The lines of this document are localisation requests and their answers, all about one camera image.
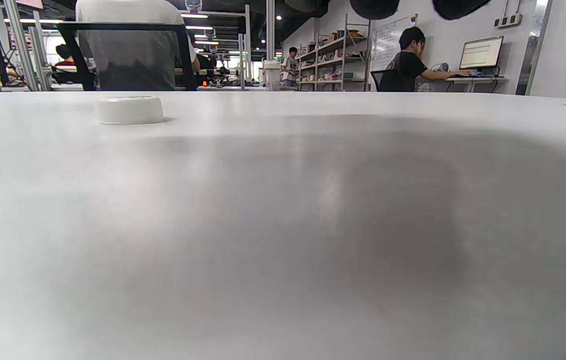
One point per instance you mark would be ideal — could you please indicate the whiteboard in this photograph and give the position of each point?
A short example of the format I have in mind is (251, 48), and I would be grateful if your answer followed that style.
(388, 45)

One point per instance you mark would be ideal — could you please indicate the clear tumbler with white lid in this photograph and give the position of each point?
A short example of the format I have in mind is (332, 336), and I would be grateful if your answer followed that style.
(272, 76)

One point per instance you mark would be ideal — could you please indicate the aluminium frame post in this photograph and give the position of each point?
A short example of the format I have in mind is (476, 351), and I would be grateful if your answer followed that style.
(20, 45)

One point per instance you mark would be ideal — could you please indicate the black mesh office chair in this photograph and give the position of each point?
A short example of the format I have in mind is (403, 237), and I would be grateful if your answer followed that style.
(123, 27)

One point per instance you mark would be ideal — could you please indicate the white mineral water bottle cap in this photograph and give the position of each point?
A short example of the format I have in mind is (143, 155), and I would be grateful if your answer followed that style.
(129, 110)

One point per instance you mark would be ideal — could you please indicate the computer monitor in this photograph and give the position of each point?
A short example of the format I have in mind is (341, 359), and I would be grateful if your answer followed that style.
(481, 53)

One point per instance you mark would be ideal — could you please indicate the metal storage shelf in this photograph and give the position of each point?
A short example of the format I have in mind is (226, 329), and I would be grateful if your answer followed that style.
(333, 60)

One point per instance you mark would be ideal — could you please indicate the person's right hand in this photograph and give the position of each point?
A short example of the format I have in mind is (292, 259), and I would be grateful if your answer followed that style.
(374, 7)

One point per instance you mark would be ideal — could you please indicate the wall power outlets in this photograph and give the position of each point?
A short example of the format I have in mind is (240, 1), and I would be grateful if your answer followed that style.
(508, 20)

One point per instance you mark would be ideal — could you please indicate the white office desk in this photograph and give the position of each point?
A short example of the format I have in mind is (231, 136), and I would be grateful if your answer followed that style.
(478, 80)

